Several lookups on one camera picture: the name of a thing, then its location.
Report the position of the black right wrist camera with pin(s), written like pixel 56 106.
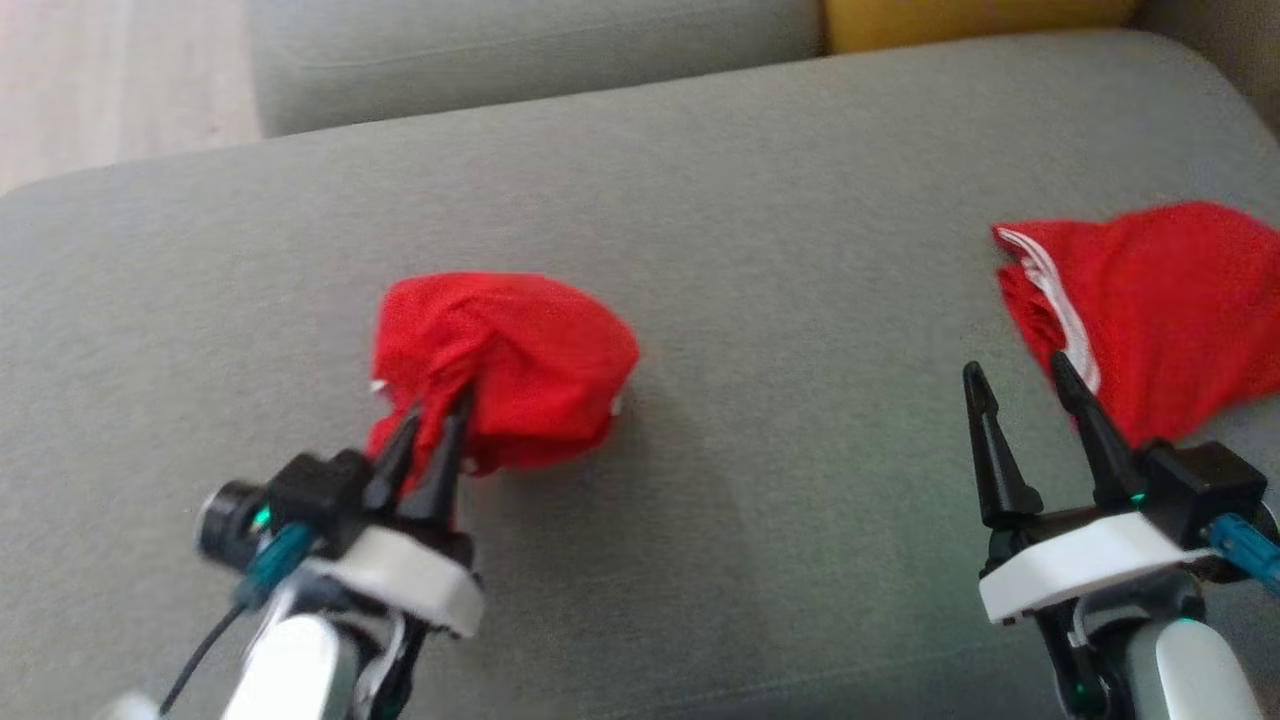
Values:
pixel 1205 485

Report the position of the grey sofa seat cushion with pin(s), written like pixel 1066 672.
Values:
pixel 500 60

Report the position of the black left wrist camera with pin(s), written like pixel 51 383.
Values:
pixel 310 490

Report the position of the red shorts white waistband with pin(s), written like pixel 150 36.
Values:
pixel 530 360

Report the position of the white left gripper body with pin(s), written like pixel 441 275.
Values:
pixel 410 580

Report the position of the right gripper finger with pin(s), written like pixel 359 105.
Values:
pixel 990 450
pixel 1095 430

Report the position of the grey sofa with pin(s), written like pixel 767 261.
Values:
pixel 700 200

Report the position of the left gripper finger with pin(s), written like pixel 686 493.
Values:
pixel 393 460
pixel 445 470

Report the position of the red basketball jersey white trim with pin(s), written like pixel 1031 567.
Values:
pixel 1180 300

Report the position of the taupe sofa backrest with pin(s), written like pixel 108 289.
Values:
pixel 1230 40

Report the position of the yellow sofa backrest cushion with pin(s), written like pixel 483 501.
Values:
pixel 970 20

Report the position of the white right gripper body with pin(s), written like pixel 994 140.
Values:
pixel 1080 565

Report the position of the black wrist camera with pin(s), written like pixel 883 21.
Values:
pixel 1205 485
pixel 310 490

